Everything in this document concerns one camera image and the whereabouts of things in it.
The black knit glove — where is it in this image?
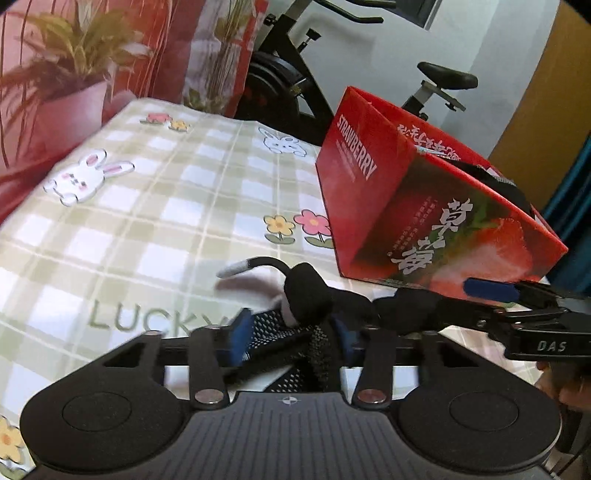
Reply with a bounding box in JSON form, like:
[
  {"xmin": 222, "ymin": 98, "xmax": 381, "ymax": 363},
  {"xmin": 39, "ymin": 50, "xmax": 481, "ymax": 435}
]
[{"xmin": 215, "ymin": 256, "xmax": 447, "ymax": 393}]

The black sleep mask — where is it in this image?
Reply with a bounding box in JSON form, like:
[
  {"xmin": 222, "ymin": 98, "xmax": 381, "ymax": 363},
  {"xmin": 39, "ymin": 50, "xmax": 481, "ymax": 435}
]
[{"xmin": 451, "ymin": 160, "xmax": 535, "ymax": 217}]

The person's right hand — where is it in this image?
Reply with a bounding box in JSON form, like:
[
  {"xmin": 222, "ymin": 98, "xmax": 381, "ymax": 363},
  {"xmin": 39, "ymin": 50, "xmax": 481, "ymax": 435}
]
[{"xmin": 536, "ymin": 362, "xmax": 591, "ymax": 411}]

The checkered green tablecloth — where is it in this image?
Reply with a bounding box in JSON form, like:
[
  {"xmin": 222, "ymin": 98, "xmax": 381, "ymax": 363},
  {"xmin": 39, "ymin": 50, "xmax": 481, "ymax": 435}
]
[{"xmin": 0, "ymin": 96, "xmax": 551, "ymax": 480}]

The red strawberry cardboard box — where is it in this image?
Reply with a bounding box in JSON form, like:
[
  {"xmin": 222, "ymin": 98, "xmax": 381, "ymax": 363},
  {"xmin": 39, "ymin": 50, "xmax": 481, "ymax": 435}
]
[{"xmin": 315, "ymin": 87, "xmax": 567, "ymax": 299}]

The wooden door panel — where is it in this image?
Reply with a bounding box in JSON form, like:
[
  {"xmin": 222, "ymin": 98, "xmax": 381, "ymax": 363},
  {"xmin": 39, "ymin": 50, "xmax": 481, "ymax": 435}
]
[{"xmin": 489, "ymin": 1, "xmax": 591, "ymax": 209}]

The black exercise bike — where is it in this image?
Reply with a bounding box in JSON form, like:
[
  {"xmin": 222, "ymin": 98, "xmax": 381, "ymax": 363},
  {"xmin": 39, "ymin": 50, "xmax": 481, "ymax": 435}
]
[{"xmin": 234, "ymin": 0, "xmax": 479, "ymax": 146}]

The red printed backdrop cloth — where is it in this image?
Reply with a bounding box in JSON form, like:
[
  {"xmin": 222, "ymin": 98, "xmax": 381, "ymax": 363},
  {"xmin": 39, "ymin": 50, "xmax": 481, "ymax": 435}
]
[{"xmin": 1, "ymin": 0, "xmax": 267, "ymax": 215}]

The dark window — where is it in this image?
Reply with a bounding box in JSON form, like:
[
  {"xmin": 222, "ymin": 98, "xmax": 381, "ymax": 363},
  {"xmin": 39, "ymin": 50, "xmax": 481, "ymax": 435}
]
[{"xmin": 392, "ymin": 0, "xmax": 442, "ymax": 30}]

